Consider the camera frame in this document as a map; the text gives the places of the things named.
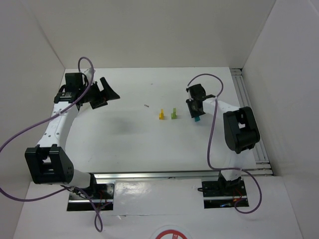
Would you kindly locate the light green rectangular block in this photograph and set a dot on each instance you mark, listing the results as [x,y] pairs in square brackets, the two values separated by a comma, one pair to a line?
[174,112]

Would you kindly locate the front aluminium rail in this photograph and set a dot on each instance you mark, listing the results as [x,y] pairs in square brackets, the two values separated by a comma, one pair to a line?
[101,177]

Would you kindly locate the right aluminium rail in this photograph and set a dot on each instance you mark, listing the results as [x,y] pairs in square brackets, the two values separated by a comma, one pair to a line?
[259,150]

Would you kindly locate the red prohibition sign sticker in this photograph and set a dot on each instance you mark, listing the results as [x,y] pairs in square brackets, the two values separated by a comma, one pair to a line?
[171,232]

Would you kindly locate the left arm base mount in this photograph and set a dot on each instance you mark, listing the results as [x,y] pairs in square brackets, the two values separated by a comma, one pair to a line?
[102,197]

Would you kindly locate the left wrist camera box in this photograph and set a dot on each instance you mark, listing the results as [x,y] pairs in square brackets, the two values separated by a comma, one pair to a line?
[89,73]

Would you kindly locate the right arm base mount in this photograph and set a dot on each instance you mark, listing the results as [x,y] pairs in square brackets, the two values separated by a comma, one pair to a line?
[216,197]

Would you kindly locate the aluminium rail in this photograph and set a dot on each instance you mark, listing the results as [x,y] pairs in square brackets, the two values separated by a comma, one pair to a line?
[259,150]
[101,177]

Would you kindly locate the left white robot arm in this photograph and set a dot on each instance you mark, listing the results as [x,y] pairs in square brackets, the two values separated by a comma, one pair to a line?
[48,162]

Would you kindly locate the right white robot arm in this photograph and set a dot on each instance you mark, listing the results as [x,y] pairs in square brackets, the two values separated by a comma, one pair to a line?
[239,132]

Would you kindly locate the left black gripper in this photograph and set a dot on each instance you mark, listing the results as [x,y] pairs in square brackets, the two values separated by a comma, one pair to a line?
[100,94]

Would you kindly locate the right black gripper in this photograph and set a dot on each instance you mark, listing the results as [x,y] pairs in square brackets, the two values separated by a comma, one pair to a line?
[194,107]

